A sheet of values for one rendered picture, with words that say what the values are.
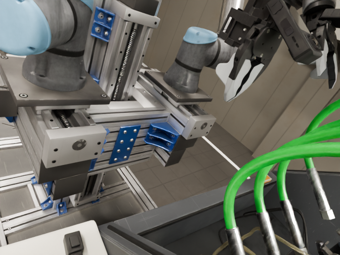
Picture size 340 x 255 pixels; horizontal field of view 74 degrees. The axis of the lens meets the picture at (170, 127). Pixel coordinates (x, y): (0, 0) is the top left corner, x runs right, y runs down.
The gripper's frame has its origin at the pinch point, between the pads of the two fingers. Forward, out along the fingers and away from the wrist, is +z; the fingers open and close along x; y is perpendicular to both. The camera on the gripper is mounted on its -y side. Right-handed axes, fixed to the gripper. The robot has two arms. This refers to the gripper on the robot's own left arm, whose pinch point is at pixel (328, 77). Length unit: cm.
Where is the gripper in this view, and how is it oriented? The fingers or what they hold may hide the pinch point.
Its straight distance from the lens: 65.9
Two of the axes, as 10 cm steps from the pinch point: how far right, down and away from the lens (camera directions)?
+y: -6.3, 0.9, 7.7
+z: -1.6, 9.6, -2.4
